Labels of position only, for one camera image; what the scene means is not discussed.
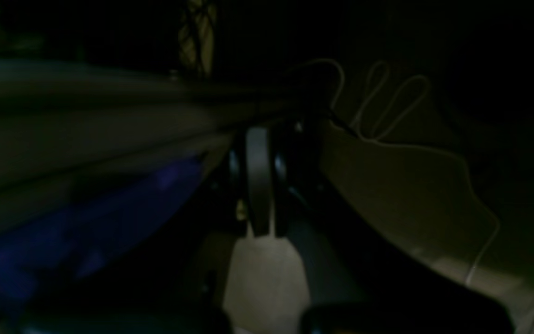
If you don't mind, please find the blue box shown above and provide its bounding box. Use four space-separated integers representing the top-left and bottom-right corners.
0 158 202 308

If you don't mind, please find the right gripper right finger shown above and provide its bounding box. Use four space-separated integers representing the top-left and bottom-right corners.
270 121 514 334

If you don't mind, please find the white cable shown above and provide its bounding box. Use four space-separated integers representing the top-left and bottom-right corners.
290 58 502 286

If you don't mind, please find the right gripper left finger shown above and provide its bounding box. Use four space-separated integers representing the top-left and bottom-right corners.
26 128 272 334

